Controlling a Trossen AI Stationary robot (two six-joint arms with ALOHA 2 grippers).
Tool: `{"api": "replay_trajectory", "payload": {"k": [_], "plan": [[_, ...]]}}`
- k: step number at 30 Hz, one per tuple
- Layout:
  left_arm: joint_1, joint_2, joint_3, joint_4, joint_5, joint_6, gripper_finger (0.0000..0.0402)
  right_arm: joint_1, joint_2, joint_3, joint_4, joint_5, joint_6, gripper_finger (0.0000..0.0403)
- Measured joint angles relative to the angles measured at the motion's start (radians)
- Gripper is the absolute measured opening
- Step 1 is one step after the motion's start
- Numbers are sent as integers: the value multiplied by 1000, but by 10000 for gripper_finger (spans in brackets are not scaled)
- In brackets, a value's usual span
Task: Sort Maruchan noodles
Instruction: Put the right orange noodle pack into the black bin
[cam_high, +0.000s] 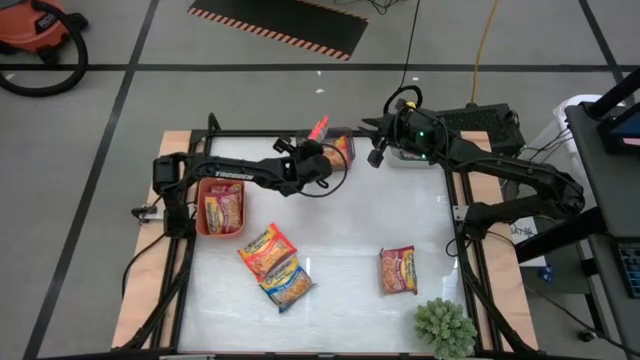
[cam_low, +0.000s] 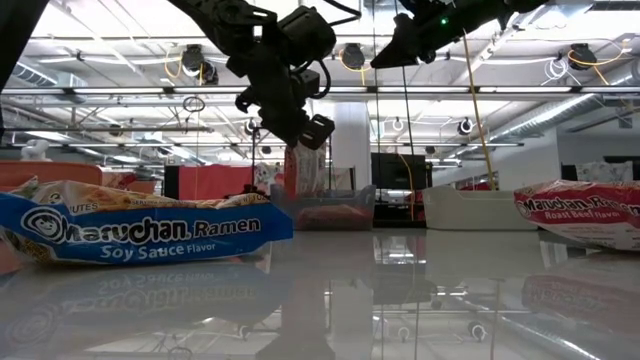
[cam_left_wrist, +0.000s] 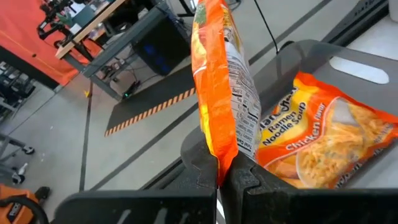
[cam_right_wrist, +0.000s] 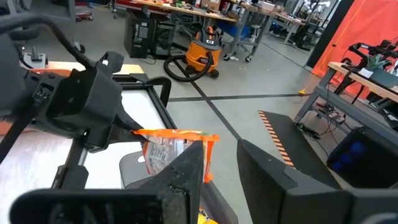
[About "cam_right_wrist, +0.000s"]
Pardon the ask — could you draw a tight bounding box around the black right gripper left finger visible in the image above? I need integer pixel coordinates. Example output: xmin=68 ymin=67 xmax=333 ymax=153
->
xmin=9 ymin=139 xmax=205 ymax=224

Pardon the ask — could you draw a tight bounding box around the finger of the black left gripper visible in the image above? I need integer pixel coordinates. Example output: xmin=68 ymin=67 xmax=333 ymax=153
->
xmin=105 ymin=129 xmax=150 ymax=144
xmin=114 ymin=105 xmax=147 ymax=131

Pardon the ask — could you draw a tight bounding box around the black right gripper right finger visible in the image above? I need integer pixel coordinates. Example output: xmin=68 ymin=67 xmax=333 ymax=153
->
xmin=236 ymin=139 xmax=398 ymax=224

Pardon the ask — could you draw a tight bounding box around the orange Maruchan noodle packet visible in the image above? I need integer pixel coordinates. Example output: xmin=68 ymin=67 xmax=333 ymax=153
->
xmin=197 ymin=207 xmax=219 ymax=224
xmin=132 ymin=128 xmax=220 ymax=184

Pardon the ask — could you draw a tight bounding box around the black mat orange striped edge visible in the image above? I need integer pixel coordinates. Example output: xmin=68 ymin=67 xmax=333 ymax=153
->
xmin=257 ymin=110 xmax=342 ymax=190

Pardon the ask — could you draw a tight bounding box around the grey metal clamp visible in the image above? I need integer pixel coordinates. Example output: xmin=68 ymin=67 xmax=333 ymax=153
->
xmin=22 ymin=45 xmax=48 ymax=68

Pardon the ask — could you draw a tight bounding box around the black computer tower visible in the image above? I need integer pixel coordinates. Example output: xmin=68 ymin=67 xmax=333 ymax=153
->
xmin=123 ymin=11 xmax=154 ymax=59
xmin=151 ymin=19 xmax=177 ymax=60

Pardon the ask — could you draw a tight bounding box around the red floor jack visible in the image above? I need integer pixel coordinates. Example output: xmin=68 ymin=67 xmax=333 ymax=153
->
xmin=75 ymin=11 xmax=94 ymax=22

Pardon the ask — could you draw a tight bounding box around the black computer blue light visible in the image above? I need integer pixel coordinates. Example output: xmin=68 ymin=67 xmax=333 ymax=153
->
xmin=326 ymin=125 xmax=398 ymax=190

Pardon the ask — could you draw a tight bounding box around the orange shop vacuum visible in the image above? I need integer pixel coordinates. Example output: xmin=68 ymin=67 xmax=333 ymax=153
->
xmin=164 ymin=26 xmax=223 ymax=83

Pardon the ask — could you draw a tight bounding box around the power strip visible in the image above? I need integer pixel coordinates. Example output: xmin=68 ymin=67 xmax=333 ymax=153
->
xmin=316 ymin=101 xmax=346 ymax=126

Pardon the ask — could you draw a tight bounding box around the long wooden workbench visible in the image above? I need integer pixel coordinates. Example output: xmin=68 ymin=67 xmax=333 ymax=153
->
xmin=115 ymin=0 xmax=238 ymax=60

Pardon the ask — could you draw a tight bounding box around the blue storage bin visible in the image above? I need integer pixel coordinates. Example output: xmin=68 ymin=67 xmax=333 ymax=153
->
xmin=221 ymin=21 xmax=251 ymax=40

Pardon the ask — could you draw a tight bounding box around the wood-topped steel workbench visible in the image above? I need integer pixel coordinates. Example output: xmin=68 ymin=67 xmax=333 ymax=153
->
xmin=294 ymin=61 xmax=398 ymax=147

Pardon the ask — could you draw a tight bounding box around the small green potted plant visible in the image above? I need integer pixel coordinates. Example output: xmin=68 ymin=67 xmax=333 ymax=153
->
xmin=366 ymin=53 xmax=392 ymax=72

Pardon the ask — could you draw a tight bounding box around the grey wheeled workbench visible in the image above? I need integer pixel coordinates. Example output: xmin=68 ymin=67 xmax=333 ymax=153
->
xmin=223 ymin=1 xmax=307 ymax=63

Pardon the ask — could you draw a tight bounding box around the orange-red partition curtain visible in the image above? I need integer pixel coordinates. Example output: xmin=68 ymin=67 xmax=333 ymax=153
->
xmin=312 ymin=0 xmax=398 ymax=100

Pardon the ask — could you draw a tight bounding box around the black table edge frame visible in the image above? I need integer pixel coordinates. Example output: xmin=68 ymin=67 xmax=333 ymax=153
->
xmin=111 ymin=73 xmax=178 ymax=131

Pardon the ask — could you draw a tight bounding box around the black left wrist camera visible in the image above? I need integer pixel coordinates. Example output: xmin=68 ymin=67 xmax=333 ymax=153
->
xmin=96 ymin=51 xmax=125 ymax=75

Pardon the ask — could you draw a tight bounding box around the black metal frame post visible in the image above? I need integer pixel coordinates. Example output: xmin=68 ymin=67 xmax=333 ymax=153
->
xmin=51 ymin=136 xmax=91 ymax=190

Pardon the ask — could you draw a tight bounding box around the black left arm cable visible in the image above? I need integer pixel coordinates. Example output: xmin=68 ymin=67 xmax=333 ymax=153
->
xmin=0 ymin=14 xmax=96 ymax=69

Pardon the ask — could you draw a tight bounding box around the black partition post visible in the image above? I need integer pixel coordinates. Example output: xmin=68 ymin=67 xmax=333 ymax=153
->
xmin=304 ymin=0 xmax=355 ymax=68

